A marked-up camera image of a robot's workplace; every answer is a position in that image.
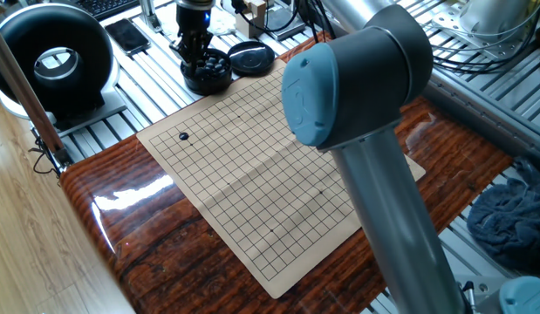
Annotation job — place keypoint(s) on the aluminium frame rail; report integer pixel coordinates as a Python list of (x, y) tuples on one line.
[(492, 118)]

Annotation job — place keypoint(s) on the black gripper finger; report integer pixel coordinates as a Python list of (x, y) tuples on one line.
[(187, 50), (203, 45)]

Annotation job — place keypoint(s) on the black Go stone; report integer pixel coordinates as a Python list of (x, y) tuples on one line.
[(183, 136)]

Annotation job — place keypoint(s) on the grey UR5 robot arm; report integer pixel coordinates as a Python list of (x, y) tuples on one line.
[(361, 87)]

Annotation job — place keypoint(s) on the black keyboard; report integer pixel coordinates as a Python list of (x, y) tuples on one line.
[(104, 6)]

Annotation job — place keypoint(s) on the aluminium upright post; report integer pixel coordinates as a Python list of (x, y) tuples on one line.
[(148, 13)]

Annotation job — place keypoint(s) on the brown wooden pole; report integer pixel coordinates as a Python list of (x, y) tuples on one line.
[(21, 87)]

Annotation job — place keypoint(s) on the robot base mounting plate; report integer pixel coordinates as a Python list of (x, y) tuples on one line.
[(483, 288)]

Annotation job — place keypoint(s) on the grey flat scale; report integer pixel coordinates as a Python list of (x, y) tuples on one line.
[(287, 24)]

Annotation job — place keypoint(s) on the perforated aluminium plate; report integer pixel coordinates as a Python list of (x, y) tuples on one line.
[(514, 45)]

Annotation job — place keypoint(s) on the dark blue towel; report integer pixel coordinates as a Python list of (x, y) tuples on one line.
[(505, 218)]

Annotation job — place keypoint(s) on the white crumpled cloth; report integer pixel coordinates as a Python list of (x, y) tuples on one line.
[(167, 19)]

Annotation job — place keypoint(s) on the grey rounded device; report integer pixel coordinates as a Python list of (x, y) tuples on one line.
[(492, 11)]

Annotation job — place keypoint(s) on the black smartphone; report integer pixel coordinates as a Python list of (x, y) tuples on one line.
[(127, 36)]

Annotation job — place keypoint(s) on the beige Go board mat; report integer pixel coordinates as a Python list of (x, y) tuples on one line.
[(252, 174)]

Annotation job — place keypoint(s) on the wooden block puzzle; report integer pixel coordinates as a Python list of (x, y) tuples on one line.
[(250, 22)]

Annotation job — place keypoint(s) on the black bowl lid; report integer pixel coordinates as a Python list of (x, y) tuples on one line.
[(252, 59)]

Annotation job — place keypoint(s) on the black bowl of stones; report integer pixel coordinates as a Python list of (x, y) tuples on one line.
[(206, 86)]

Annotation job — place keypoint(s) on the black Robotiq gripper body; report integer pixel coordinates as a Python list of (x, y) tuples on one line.
[(194, 22)]

